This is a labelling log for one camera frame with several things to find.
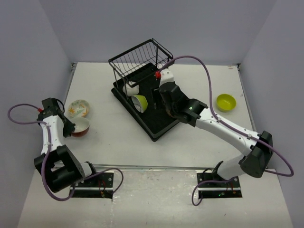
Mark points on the white lobed bowl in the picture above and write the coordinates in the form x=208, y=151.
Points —
x=130, y=91

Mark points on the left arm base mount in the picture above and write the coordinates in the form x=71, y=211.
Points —
x=99, y=187

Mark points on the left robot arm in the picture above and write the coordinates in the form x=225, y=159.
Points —
x=57, y=164

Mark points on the yellow green bowl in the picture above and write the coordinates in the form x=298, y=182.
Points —
x=226, y=102

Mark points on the red floral bowl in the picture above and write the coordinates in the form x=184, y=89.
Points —
x=82, y=126

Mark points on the black wire dish rack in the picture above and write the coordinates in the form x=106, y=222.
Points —
x=139, y=65

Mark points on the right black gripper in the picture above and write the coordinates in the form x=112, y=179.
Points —
x=156, y=97

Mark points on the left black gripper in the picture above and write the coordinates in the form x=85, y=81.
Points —
x=70, y=128

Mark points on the brown ceramic bowl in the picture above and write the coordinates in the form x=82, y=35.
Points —
x=169, y=113

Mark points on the aluminium rail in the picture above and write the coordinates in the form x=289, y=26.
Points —
x=138, y=167

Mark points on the green white bowl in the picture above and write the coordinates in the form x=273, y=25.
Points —
x=140, y=103

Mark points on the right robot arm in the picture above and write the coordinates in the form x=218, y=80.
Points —
x=254, y=156

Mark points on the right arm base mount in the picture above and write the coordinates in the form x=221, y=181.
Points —
x=230, y=189

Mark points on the white orange leaf bowl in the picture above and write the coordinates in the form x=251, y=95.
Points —
x=78, y=108

